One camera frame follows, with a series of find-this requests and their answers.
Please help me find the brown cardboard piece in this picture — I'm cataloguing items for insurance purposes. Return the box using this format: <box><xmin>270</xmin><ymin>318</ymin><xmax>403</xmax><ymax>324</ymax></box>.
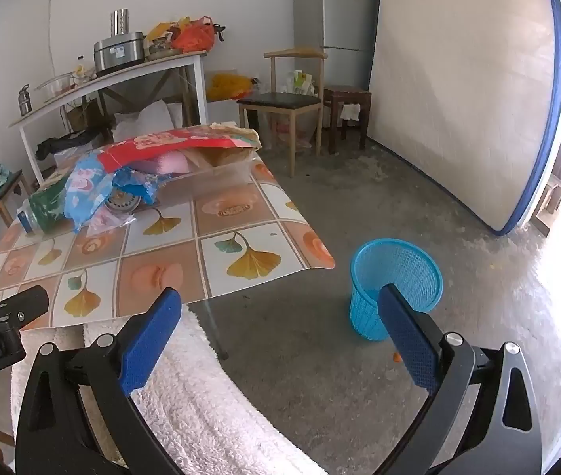
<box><xmin>196</xmin><ymin>126</ymin><xmax>261</xmax><ymax>166</ymax></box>

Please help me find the white mattress with blue edge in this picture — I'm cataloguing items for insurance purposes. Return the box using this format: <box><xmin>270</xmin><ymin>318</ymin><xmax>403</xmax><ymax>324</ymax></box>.
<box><xmin>368</xmin><ymin>0</ymin><xmax>561</xmax><ymax>236</ymax></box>

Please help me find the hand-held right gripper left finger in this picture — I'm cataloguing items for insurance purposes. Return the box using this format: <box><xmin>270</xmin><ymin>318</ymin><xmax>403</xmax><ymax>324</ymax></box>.
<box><xmin>15</xmin><ymin>287</ymin><xmax>197</xmax><ymax>475</ymax></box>

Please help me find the white plastic bag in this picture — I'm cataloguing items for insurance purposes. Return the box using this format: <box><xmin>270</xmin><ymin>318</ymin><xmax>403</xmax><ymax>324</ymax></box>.
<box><xmin>112</xmin><ymin>99</ymin><xmax>184</xmax><ymax>142</ymax></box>

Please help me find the black cloth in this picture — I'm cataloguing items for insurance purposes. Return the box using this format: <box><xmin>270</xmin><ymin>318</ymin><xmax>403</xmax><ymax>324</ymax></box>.
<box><xmin>36</xmin><ymin>131</ymin><xmax>108</xmax><ymax>160</ymax></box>

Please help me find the clear red-printed plastic bag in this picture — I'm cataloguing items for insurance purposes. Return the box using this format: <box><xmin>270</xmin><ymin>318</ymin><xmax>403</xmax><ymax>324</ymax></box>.
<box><xmin>87</xmin><ymin>205</ymin><xmax>137</xmax><ymax>236</ymax></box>

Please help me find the dark wooden stool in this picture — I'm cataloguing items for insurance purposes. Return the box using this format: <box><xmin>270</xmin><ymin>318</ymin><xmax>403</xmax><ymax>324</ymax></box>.
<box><xmin>322</xmin><ymin>85</ymin><xmax>373</xmax><ymax>154</ymax></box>

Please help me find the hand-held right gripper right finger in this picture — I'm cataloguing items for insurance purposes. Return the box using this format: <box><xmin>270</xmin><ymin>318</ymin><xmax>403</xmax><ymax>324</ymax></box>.
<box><xmin>377</xmin><ymin>283</ymin><xmax>543</xmax><ymax>475</ymax></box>

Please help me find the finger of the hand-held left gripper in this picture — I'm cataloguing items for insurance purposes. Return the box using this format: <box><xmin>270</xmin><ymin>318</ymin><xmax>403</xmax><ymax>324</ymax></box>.
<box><xmin>0</xmin><ymin>285</ymin><xmax>49</xmax><ymax>331</ymax></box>

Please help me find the white fluffy robe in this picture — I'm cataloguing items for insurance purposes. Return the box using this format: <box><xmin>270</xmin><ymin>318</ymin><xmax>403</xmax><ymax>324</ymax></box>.
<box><xmin>10</xmin><ymin>302</ymin><xmax>328</xmax><ymax>475</ymax></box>

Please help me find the yellow plastic bag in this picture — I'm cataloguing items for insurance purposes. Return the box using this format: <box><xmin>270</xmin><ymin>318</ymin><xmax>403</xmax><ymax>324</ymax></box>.
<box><xmin>209</xmin><ymin>73</ymin><xmax>256</xmax><ymax>102</ymax></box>

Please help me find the glass bowl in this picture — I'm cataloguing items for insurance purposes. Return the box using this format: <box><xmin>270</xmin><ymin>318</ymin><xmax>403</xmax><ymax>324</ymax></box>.
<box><xmin>35</xmin><ymin>73</ymin><xmax>76</xmax><ymax>102</ymax></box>

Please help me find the white side table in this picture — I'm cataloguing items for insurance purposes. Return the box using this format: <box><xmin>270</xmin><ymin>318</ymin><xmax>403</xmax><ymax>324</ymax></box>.
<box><xmin>9</xmin><ymin>51</ymin><xmax>210</xmax><ymax>184</ymax></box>

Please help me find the clear plastic container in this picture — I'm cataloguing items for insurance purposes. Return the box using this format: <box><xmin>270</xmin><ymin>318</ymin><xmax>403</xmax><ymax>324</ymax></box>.
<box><xmin>162</xmin><ymin>156</ymin><xmax>256</xmax><ymax>203</ymax></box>

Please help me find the steel cup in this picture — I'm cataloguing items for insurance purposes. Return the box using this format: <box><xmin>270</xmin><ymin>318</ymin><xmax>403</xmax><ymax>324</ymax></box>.
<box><xmin>110</xmin><ymin>8</ymin><xmax>130</xmax><ymax>38</ymax></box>

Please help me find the pink foam sheet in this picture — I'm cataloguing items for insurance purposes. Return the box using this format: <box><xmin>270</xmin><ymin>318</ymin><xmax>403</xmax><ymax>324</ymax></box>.
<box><xmin>129</xmin><ymin>153</ymin><xmax>194</xmax><ymax>174</ymax></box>

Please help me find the orange plastic bag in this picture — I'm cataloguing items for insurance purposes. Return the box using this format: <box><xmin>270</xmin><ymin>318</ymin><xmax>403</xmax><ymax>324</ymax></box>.
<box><xmin>171</xmin><ymin>16</ymin><xmax>215</xmax><ymax>53</ymax></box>

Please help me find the steel rice cooker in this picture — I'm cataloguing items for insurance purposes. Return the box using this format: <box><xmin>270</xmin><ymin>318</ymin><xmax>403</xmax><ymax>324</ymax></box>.
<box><xmin>93</xmin><ymin>32</ymin><xmax>145</xmax><ymax>74</ymax></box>

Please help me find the blue printed plastic bag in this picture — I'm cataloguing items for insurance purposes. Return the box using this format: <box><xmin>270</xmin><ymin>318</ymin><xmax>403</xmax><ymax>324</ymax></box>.
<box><xmin>65</xmin><ymin>151</ymin><xmax>162</xmax><ymax>233</ymax></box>

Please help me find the wooden chair with black seat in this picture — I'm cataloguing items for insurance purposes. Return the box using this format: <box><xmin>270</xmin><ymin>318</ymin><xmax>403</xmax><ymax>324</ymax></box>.
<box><xmin>237</xmin><ymin>47</ymin><xmax>328</xmax><ymax>177</ymax></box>

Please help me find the ginkgo print tablecloth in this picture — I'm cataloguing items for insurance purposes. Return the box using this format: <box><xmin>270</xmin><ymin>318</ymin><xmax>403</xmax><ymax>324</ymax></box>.
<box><xmin>0</xmin><ymin>151</ymin><xmax>335</xmax><ymax>330</ymax></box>

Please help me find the green plastic bottle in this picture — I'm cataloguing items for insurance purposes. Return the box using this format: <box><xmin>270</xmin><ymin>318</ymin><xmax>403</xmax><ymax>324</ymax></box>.
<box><xmin>17</xmin><ymin>178</ymin><xmax>93</xmax><ymax>234</ymax></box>

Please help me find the blue plastic wastebasket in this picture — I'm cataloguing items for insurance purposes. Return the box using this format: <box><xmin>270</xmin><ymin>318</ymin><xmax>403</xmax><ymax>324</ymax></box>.
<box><xmin>350</xmin><ymin>239</ymin><xmax>444</xmax><ymax>341</ymax></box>

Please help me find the red snack packaging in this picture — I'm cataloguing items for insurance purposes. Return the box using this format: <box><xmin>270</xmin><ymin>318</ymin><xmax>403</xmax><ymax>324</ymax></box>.
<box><xmin>97</xmin><ymin>127</ymin><xmax>261</xmax><ymax>171</ymax></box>

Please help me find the white printed bag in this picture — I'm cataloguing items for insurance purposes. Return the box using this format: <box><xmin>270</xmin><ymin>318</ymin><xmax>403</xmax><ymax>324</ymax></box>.
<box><xmin>280</xmin><ymin>69</ymin><xmax>316</xmax><ymax>97</ymax></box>

